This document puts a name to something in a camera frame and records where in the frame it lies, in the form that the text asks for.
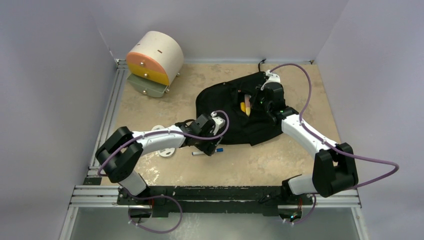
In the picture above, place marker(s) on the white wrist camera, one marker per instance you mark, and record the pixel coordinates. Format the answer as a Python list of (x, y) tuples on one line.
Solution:
[(272, 81), (219, 123)]

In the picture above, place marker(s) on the white marker blue cap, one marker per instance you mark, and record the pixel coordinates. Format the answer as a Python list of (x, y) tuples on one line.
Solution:
[(209, 153)]

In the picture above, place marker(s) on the yellow pink highlighter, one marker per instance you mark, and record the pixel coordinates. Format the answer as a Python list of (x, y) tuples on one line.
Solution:
[(245, 103)]

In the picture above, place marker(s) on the black student backpack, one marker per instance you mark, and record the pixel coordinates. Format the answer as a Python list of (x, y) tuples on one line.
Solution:
[(227, 96)]

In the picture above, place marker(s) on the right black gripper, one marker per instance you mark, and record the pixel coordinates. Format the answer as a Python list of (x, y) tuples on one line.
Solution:
[(260, 92)]

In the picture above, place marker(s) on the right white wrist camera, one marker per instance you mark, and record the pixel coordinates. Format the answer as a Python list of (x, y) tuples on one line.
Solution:
[(272, 81)]

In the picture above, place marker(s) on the cream round drawer cabinet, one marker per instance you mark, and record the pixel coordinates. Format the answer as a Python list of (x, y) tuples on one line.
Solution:
[(154, 62)]

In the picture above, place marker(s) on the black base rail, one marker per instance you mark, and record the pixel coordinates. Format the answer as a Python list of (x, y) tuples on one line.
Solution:
[(269, 201)]

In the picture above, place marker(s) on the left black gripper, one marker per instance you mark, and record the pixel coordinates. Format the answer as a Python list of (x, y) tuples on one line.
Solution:
[(208, 148)]

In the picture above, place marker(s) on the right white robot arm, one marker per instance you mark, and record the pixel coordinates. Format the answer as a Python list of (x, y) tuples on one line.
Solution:
[(334, 168)]

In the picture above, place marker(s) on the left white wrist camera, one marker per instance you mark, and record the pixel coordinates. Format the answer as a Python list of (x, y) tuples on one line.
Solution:
[(219, 123)]

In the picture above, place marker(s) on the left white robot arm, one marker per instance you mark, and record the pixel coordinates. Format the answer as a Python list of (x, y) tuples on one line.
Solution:
[(120, 153)]

